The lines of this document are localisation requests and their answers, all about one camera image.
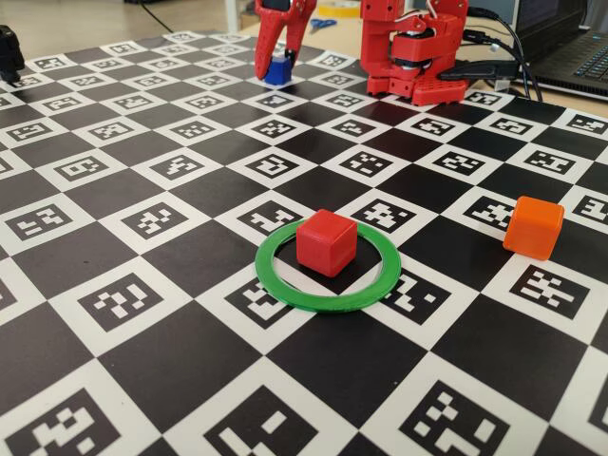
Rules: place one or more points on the black white marker checkerboard mat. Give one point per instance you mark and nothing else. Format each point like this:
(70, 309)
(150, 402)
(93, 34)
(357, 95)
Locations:
(142, 361)

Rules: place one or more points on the red perforated robot base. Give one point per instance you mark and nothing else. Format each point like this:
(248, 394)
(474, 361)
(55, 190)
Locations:
(437, 92)

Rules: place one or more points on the yellow tape roll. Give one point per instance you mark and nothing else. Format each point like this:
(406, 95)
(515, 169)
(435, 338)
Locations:
(339, 9)

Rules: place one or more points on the red cube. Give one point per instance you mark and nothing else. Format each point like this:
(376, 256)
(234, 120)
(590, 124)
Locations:
(323, 242)

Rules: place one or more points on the orange cube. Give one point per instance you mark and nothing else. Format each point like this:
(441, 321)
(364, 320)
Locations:
(534, 228)

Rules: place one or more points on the red robot arm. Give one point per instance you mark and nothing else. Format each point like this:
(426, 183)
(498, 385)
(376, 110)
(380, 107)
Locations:
(380, 38)

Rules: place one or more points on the dark laptop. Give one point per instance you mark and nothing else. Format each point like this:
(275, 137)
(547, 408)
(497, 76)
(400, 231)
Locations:
(560, 57)

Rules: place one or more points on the white table leg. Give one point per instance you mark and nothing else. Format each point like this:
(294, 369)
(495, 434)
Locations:
(233, 14)

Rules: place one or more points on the cardboard box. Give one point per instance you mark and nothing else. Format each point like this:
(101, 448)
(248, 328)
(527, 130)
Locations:
(249, 20)

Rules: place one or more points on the small silver adapter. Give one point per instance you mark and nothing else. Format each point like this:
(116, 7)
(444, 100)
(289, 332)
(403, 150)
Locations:
(502, 85)

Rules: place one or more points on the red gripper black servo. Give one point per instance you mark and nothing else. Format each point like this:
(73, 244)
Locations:
(275, 28)

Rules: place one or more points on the blue cube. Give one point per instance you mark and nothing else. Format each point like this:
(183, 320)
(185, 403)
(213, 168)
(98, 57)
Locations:
(278, 73)

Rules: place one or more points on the black clamp device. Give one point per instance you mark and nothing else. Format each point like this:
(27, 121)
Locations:
(9, 52)

